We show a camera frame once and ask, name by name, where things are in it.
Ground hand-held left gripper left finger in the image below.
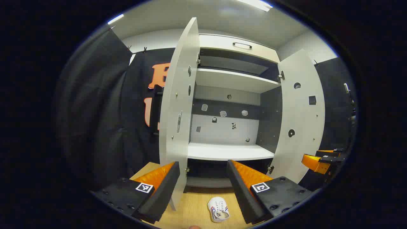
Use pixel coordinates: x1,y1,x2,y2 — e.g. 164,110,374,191
91,161,181,225

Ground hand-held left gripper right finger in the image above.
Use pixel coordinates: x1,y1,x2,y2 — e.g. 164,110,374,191
226,160,314,225

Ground white striped canvas shoe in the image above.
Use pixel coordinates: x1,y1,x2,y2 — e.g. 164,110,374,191
207,196,230,223

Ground white shoe cabinet door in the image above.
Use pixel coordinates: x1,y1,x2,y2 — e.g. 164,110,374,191
267,49,326,184
159,17,200,211

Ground white shoe cabinet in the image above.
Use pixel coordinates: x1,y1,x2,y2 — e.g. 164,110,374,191
184,33,283,188

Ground white cabinet drawer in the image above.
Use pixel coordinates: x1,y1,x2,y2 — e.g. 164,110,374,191
199,34,280,63

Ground black backdrop cloth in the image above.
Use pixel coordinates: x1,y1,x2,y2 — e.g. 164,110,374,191
56,28,357,193

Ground ceiling light strip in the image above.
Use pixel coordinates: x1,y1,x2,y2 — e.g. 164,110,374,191
235,0,273,12
107,14,124,25

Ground black door handle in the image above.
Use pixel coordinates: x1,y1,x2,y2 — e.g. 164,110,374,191
149,84,164,135

